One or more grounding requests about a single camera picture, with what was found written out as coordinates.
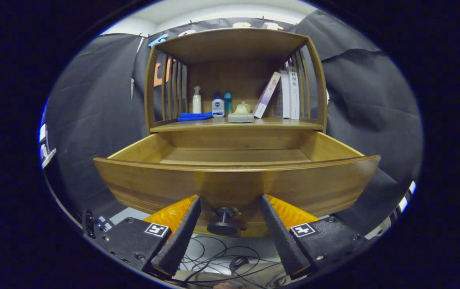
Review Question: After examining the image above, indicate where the white spray bottle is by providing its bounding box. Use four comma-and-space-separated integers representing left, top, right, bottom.
192, 85, 202, 114

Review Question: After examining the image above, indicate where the white spine book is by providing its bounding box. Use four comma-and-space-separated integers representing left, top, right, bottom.
288, 66, 301, 120

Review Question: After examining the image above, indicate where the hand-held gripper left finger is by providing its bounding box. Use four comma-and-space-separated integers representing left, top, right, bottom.
93, 195, 202, 279

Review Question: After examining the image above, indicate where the white bottle with blue cap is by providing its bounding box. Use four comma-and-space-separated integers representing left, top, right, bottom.
212, 94, 225, 118

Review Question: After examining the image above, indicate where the patterned cover book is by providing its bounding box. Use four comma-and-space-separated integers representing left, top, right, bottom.
275, 70, 291, 118

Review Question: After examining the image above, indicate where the small dark oval device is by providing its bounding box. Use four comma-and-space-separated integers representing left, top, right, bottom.
229, 256, 249, 273

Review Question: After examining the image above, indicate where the wooden cabinet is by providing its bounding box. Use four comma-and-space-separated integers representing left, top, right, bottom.
144, 27, 329, 135

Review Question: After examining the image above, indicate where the black control box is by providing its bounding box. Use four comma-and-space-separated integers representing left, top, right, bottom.
82, 209, 114, 239

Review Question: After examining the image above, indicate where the blue folded cloth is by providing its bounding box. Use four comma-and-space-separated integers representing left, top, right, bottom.
177, 112, 213, 122

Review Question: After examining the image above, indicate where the purple book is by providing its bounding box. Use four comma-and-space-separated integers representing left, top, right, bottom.
253, 71, 282, 119

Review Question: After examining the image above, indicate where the beige lidded tea cup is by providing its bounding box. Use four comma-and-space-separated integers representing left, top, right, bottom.
233, 101, 252, 115

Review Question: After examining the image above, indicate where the wooden drawer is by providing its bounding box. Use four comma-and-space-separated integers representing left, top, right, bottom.
93, 130, 381, 238

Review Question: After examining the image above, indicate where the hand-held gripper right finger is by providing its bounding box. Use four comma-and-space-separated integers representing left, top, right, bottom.
259, 194, 369, 279

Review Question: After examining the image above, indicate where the black drawer knob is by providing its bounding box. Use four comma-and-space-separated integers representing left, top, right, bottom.
207, 207, 241, 236

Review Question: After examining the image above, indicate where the pale grey-green sponge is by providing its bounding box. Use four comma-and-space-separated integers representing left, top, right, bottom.
227, 113, 255, 123

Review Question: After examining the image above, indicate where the wooden countertop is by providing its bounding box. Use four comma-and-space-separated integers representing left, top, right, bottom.
149, 116, 323, 133

